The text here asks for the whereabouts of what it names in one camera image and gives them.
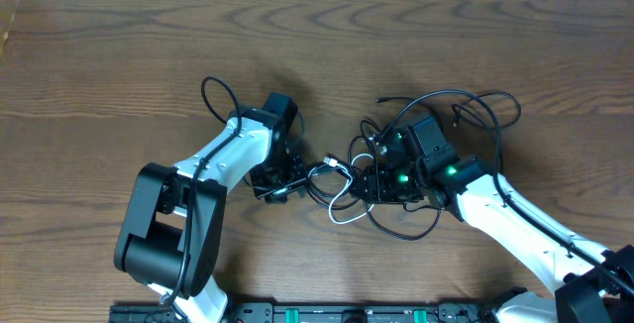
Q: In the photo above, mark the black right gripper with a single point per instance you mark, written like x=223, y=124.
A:
x=375, y=190

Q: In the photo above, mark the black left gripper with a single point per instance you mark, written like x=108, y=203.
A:
x=298, y=182

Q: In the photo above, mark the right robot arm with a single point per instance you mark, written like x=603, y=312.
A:
x=588, y=282

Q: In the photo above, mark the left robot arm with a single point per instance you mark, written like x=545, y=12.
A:
x=170, y=237

